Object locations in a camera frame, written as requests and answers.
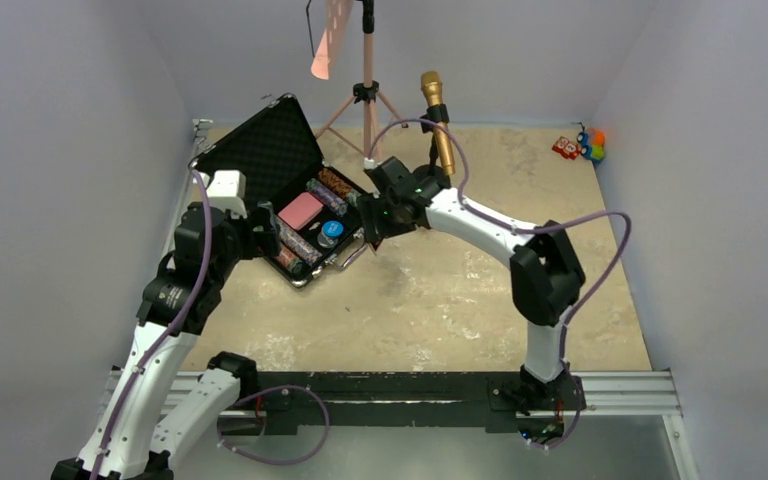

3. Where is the grey green chip stack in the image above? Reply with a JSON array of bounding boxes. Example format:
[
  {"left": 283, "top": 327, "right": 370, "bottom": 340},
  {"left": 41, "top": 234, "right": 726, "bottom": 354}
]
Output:
[{"left": 346, "top": 189, "right": 363, "bottom": 208}]

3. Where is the blue small blind button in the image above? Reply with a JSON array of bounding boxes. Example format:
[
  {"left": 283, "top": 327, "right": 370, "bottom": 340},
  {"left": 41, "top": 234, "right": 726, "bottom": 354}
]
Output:
[{"left": 320, "top": 220, "right": 344, "bottom": 239}]

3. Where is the clear dealer button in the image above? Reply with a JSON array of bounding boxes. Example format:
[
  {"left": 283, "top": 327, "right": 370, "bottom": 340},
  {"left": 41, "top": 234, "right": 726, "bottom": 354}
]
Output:
[{"left": 317, "top": 235, "right": 337, "bottom": 249}]

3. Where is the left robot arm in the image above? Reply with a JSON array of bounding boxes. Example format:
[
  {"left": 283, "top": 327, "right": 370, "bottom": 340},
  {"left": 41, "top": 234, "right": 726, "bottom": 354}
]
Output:
[{"left": 51, "top": 202, "right": 280, "bottom": 479}]

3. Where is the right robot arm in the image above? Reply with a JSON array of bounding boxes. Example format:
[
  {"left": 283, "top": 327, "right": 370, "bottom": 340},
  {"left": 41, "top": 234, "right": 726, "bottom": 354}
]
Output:
[{"left": 357, "top": 157, "right": 585, "bottom": 414}]

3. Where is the green red chip row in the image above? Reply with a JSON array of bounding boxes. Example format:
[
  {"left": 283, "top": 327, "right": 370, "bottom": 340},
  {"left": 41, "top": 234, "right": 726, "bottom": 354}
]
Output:
[{"left": 274, "top": 244, "right": 306, "bottom": 275}]

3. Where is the blue orange chip row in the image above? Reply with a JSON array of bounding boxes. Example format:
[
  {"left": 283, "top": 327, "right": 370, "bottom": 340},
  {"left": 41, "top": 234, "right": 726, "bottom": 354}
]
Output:
[{"left": 276, "top": 218, "right": 322, "bottom": 265}]

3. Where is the pink playing card deck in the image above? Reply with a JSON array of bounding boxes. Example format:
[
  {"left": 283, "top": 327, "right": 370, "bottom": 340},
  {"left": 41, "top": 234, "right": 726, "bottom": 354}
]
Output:
[{"left": 278, "top": 191, "right": 324, "bottom": 230}]

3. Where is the black aluminium poker case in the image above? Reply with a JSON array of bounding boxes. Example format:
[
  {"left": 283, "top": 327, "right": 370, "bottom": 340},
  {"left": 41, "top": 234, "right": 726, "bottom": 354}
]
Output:
[{"left": 197, "top": 93, "right": 365, "bottom": 288}]

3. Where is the orange black chip row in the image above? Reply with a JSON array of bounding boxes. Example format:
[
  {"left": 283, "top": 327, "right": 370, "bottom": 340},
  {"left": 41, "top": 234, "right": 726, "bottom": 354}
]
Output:
[{"left": 317, "top": 168, "right": 353, "bottom": 199}]

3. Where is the pink tripod music stand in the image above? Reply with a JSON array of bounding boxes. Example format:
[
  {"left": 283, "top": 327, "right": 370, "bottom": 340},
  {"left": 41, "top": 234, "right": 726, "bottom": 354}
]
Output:
[{"left": 308, "top": 0, "right": 407, "bottom": 168}]

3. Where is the black microphone desk stand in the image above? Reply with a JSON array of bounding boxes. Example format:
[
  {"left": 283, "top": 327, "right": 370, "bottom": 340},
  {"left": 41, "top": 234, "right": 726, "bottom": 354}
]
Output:
[{"left": 420, "top": 103, "right": 453, "bottom": 177}]

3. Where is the gold microphone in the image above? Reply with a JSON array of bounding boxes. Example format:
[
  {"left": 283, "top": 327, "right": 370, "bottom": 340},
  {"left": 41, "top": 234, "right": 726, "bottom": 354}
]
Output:
[{"left": 421, "top": 71, "right": 455, "bottom": 176}]

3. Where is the red toy number car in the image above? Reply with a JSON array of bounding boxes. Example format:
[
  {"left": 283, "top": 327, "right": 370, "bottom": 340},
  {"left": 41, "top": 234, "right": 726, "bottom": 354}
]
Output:
[{"left": 552, "top": 136, "right": 581, "bottom": 160}]

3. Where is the blue orange toy car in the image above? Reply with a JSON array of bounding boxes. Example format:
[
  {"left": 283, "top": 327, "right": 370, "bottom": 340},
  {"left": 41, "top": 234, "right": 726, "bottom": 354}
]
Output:
[{"left": 577, "top": 127, "right": 605, "bottom": 165}]

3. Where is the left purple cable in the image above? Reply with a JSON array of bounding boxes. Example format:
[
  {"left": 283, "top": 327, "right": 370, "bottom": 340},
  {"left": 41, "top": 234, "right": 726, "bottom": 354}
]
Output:
[{"left": 87, "top": 166, "right": 216, "bottom": 480}]

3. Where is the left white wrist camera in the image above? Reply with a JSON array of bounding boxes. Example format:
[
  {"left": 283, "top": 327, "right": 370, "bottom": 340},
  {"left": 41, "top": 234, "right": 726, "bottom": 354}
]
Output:
[{"left": 199, "top": 170, "right": 247, "bottom": 218}]

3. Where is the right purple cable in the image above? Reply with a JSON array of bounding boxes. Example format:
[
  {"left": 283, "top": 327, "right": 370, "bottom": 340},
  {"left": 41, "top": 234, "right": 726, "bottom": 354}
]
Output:
[{"left": 364, "top": 118, "right": 634, "bottom": 452}]

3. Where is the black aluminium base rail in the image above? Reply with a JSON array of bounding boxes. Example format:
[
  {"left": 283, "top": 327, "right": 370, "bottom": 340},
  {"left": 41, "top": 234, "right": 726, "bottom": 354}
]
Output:
[{"left": 82, "top": 367, "right": 700, "bottom": 480}]

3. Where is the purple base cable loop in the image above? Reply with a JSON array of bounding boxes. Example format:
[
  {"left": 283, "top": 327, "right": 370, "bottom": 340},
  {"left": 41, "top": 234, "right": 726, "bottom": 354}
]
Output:
[{"left": 216, "top": 384, "right": 333, "bottom": 468}]

